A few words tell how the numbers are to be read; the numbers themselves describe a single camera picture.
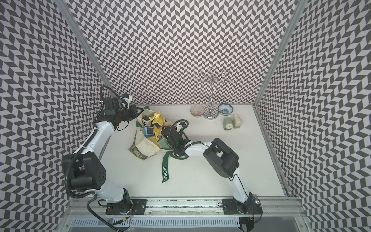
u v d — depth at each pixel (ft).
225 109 3.67
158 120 2.86
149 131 2.81
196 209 2.41
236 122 3.24
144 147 2.59
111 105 2.15
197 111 3.67
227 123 3.22
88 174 1.44
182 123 2.84
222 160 1.71
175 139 2.32
